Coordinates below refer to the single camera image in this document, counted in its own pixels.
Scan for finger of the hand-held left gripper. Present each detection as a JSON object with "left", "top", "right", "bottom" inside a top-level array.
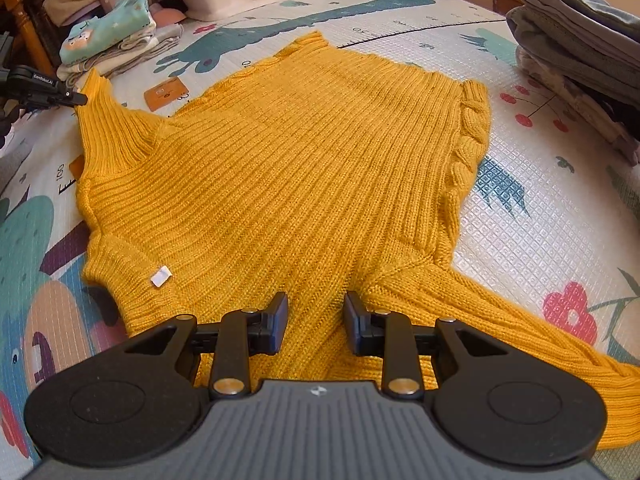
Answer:
[{"left": 52, "top": 87, "right": 89, "bottom": 107}]

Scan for beige folded clothes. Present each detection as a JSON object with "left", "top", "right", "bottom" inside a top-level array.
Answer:
[{"left": 56, "top": 22, "right": 184, "bottom": 87}]

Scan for wooden chair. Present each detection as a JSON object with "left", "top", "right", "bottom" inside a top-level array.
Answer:
[{"left": 0, "top": 0, "right": 57, "bottom": 77}]

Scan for pink round item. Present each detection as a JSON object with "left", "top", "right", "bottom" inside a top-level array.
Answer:
[{"left": 149, "top": 2, "right": 187, "bottom": 29}]

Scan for grey folded clothes stack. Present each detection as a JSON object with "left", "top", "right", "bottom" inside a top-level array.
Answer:
[{"left": 506, "top": 0, "right": 640, "bottom": 97}]

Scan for orange card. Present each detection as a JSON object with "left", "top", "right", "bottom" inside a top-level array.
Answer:
[{"left": 144, "top": 77, "right": 190, "bottom": 111}]

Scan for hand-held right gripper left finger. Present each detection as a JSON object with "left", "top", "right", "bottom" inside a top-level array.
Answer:
[{"left": 122, "top": 291, "right": 290, "bottom": 402}]

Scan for light patterned folded clothes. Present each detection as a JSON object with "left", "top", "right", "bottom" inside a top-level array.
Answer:
[{"left": 517, "top": 50, "right": 640, "bottom": 167}]

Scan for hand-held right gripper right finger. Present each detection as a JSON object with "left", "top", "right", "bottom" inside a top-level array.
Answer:
[{"left": 343, "top": 291, "right": 507, "bottom": 402}]

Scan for yellow knit sweater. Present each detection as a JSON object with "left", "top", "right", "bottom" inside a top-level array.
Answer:
[{"left": 75, "top": 31, "right": 640, "bottom": 451}]

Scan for printed foam play mat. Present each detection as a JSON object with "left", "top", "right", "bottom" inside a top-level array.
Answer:
[{"left": 0, "top": 0, "right": 640, "bottom": 480}]

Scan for teal printed folded garment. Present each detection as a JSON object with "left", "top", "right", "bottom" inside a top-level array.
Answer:
[{"left": 60, "top": 0, "right": 157, "bottom": 64}]

